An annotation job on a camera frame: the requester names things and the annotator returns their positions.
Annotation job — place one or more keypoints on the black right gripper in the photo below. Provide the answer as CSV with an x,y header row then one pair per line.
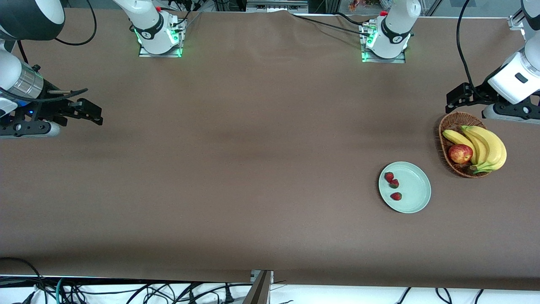
x,y
47,108

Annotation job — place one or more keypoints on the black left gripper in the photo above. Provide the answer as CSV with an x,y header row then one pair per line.
x,y
482,93

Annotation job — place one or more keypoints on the red strawberry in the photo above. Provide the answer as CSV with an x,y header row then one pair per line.
x,y
396,196
394,184
389,177

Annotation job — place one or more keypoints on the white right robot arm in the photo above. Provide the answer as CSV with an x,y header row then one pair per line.
x,y
147,21

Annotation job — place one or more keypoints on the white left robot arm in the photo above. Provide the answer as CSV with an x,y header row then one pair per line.
x,y
396,25

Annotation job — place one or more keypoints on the pale green round plate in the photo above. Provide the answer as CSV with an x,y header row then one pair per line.
x,y
415,188

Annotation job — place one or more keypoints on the brown wicker basket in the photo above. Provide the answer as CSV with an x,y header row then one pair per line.
x,y
453,122

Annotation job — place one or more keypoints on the small yellow banana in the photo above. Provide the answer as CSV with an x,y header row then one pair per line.
x,y
457,138

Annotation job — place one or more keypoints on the red apple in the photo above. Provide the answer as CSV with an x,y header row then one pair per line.
x,y
460,154

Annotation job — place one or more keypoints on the yellow banana bunch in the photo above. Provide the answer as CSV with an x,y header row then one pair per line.
x,y
498,152

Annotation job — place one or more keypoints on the orange background object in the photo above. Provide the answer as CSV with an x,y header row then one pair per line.
x,y
356,5

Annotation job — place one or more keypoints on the brown table cover sheet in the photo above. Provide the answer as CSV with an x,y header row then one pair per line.
x,y
270,126

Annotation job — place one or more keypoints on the grey background device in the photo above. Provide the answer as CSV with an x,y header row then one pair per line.
x,y
276,6

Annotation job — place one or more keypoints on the aluminium corner bracket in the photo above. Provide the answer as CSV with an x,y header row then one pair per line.
x,y
515,23

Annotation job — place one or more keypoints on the brown wooden post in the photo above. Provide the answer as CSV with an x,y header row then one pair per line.
x,y
259,293

